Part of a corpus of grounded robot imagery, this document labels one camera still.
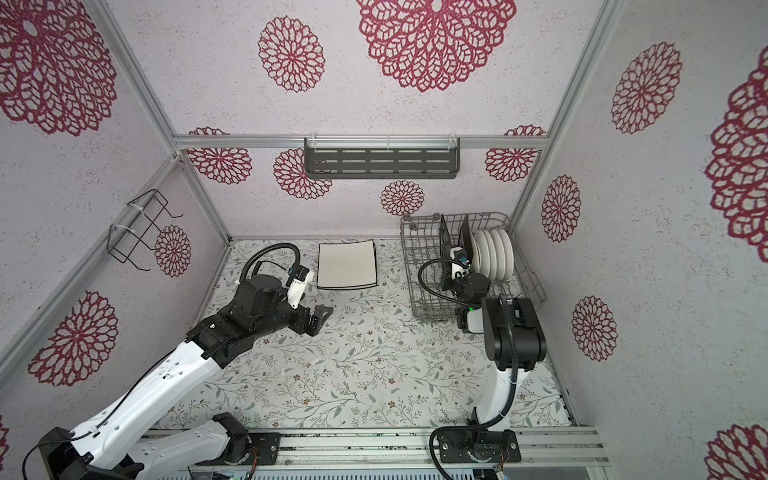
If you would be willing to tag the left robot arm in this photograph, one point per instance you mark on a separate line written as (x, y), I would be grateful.
(111, 444)

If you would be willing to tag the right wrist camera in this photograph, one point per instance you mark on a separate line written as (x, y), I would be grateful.
(461, 263)

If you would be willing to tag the white round plate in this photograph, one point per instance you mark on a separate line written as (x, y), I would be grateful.
(482, 254)
(493, 261)
(500, 252)
(509, 253)

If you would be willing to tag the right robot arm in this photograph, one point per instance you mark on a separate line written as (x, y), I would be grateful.
(514, 343)

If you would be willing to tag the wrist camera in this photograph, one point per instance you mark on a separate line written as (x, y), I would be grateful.
(461, 263)
(302, 278)

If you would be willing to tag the grey wire dish rack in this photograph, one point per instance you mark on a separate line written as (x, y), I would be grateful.
(420, 240)

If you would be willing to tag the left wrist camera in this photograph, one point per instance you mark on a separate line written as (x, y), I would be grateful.
(302, 278)

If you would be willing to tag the black wire wall holder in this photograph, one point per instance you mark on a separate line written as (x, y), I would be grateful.
(124, 238)

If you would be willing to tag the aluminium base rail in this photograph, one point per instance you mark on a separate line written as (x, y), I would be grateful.
(402, 453)

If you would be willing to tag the grey wall shelf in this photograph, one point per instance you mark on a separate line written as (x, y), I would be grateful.
(382, 159)

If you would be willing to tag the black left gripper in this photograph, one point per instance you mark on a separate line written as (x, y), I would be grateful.
(303, 326)

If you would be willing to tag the white square plate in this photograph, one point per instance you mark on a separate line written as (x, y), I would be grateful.
(346, 288)
(347, 264)

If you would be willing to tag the black square plate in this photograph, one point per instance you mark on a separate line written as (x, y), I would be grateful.
(466, 241)
(445, 246)

